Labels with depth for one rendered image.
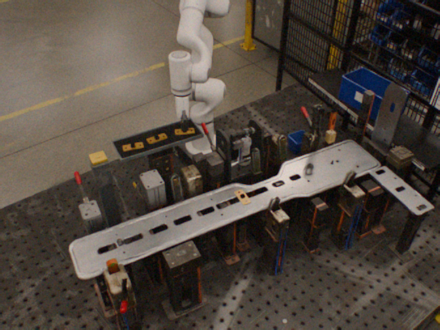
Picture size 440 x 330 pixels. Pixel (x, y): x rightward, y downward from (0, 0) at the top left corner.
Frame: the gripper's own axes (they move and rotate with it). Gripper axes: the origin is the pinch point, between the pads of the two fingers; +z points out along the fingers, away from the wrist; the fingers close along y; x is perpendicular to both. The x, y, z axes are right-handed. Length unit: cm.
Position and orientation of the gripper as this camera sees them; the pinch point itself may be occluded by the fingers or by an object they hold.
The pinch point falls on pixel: (183, 122)
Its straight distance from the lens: 189.2
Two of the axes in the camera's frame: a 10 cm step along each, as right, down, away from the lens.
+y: 1.5, 6.6, -7.4
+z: 0.0, 7.5, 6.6
